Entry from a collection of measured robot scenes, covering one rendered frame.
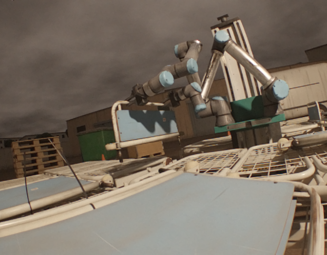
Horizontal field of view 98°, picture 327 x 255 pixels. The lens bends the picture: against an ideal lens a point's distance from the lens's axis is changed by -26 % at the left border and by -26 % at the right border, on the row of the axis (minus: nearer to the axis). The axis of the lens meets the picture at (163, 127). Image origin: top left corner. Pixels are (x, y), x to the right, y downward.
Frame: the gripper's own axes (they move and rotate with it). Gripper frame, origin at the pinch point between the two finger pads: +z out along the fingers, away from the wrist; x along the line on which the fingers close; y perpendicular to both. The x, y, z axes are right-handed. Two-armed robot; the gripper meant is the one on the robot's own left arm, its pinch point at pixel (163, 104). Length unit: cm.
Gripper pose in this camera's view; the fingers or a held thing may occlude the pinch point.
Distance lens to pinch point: 158.4
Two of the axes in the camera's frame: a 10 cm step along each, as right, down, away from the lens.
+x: 3.2, 9.4, -1.4
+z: -7.7, 3.4, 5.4
